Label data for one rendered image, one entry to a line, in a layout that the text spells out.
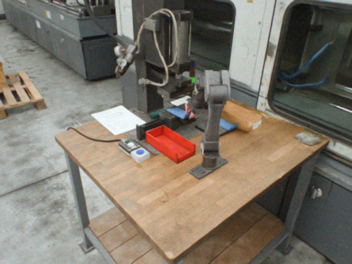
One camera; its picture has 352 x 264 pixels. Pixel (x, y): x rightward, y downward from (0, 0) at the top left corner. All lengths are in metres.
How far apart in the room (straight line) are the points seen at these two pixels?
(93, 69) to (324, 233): 3.74
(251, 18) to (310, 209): 1.25
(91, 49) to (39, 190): 2.48
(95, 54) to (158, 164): 3.45
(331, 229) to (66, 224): 1.80
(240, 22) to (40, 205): 2.03
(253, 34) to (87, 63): 3.12
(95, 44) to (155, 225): 3.80
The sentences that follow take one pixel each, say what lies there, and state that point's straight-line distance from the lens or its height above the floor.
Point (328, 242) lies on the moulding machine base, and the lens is 2.18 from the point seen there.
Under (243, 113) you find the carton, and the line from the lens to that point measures 1.78.
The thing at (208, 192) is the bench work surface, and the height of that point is 0.90.
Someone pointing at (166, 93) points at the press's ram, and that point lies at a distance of 1.51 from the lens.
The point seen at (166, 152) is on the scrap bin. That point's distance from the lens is 1.40.
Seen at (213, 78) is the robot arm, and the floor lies 1.32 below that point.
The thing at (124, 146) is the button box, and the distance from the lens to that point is 1.45.
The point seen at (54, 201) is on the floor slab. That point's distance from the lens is 2.64.
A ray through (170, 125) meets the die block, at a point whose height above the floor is 0.95.
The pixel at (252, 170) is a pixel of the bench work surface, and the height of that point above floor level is 0.90.
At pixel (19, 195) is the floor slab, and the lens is 2.80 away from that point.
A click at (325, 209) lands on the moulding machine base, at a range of 2.05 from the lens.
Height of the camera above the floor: 1.74
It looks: 31 degrees down
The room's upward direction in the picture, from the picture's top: 1 degrees clockwise
